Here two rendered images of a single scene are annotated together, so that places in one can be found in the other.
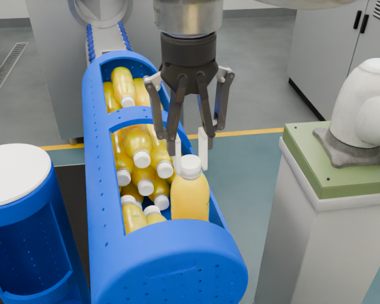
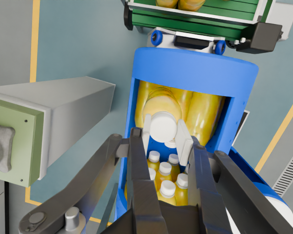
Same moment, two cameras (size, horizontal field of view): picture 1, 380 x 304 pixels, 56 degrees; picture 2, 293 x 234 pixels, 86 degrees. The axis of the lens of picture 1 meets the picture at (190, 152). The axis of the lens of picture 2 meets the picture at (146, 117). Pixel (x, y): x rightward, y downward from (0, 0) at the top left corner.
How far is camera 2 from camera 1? 0.45 m
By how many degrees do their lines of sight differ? 36
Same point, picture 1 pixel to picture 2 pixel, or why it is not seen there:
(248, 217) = (89, 155)
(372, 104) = not seen: outside the picture
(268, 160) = (57, 185)
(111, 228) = (236, 114)
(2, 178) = not seen: hidden behind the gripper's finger
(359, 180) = (2, 110)
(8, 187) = not seen: hidden behind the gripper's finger
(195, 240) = (182, 59)
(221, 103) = (103, 164)
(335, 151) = (3, 142)
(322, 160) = (20, 139)
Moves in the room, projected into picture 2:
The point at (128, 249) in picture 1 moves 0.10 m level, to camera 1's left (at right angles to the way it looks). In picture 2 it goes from (239, 80) to (288, 103)
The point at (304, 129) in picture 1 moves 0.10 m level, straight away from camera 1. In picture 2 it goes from (16, 175) to (3, 189)
